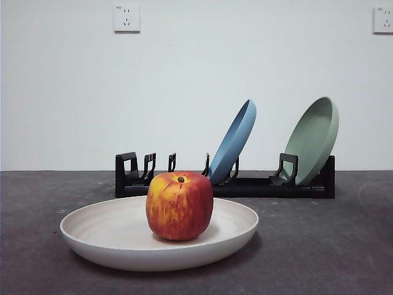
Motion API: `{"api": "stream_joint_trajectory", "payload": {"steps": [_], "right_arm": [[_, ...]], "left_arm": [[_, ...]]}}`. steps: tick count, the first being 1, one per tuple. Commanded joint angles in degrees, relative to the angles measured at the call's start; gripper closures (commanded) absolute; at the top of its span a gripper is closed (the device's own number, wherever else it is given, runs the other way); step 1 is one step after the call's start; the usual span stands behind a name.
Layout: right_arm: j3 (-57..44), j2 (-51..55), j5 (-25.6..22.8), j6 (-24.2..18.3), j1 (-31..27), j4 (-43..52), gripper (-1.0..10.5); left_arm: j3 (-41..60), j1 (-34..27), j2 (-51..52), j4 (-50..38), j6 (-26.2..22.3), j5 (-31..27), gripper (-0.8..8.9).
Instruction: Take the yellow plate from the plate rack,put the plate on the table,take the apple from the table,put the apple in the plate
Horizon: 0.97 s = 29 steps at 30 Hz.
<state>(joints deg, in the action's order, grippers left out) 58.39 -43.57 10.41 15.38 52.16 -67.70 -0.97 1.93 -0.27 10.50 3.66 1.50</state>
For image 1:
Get red yellow apple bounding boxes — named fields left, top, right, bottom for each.
left=144, top=171, right=214, bottom=242

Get cream round plate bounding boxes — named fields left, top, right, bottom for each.
left=59, top=196, right=259, bottom=272

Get blue round plate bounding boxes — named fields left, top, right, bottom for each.
left=208, top=98, right=257, bottom=184

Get black plate rack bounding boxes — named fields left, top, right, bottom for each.
left=115, top=151, right=336, bottom=199

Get green round plate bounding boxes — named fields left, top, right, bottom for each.
left=282, top=96, right=340, bottom=187

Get white wall socket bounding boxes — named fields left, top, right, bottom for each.
left=373, top=6, right=393, bottom=34
left=114, top=5, right=141, bottom=34

